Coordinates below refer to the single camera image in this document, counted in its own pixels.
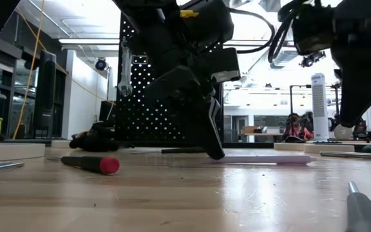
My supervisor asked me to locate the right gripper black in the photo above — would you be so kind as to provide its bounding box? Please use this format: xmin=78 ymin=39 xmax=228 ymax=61
xmin=292 ymin=0 xmax=371 ymax=128

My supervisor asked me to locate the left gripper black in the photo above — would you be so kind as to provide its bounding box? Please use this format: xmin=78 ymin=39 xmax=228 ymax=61
xmin=120 ymin=0 xmax=241 ymax=161

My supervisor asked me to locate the black perforated peg board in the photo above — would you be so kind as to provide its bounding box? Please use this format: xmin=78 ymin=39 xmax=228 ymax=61
xmin=114 ymin=12 xmax=225 ymax=144

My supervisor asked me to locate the lilac ballpoint pen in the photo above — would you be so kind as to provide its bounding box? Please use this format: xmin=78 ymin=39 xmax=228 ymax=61
xmin=209 ymin=155 xmax=318 ymax=166

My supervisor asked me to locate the black screwdriver with red cap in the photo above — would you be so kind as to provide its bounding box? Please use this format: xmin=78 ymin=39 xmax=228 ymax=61
xmin=345 ymin=180 xmax=371 ymax=232
xmin=0 ymin=161 xmax=25 ymax=179
xmin=46 ymin=155 xmax=121 ymax=176
xmin=160 ymin=146 xmax=207 ymax=155

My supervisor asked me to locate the white tower fan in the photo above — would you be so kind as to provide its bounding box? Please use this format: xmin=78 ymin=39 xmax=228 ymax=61
xmin=310 ymin=72 xmax=330 ymax=141

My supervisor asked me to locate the white masking tape roll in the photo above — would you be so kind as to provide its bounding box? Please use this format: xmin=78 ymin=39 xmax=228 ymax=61
xmin=303 ymin=144 xmax=356 ymax=153
xmin=0 ymin=142 xmax=46 ymax=162
xmin=50 ymin=139 xmax=73 ymax=150
xmin=272 ymin=142 xmax=306 ymax=151

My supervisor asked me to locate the person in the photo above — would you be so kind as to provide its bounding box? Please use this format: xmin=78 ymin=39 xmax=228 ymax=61
xmin=283 ymin=112 xmax=315 ymax=141

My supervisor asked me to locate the black computer monitor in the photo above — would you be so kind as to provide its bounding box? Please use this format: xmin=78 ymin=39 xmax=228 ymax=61
xmin=99 ymin=100 xmax=117 ymax=122

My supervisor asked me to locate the long ceiling light strip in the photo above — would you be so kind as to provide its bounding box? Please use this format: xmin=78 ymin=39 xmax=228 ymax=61
xmin=58 ymin=37 xmax=122 ymax=48

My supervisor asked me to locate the black backpack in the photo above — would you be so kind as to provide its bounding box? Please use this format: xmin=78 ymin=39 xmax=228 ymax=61
xmin=68 ymin=119 xmax=120 ymax=153

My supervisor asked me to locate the black tall upright panel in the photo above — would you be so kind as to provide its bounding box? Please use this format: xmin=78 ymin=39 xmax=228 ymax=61
xmin=33 ymin=50 xmax=58 ymax=139

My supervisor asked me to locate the black ceiling-mounted camera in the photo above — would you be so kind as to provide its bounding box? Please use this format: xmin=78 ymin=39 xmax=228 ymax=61
xmin=298 ymin=50 xmax=327 ymax=68

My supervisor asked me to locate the black metal table frame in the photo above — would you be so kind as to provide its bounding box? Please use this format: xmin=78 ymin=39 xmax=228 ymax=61
xmin=0 ymin=137 xmax=371 ymax=150

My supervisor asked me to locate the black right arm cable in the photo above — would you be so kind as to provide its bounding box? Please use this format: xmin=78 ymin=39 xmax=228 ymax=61
xmin=229 ymin=0 xmax=305 ymax=64

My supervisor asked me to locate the black dome security camera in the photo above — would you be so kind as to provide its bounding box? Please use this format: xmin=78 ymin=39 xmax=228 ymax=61
xmin=94 ymin=57 xmax=108 ymax=72

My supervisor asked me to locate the yellow cable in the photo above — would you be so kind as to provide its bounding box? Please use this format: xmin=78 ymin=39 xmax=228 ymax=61
xmin=11 ymin=0 xmax=117 ymax=141

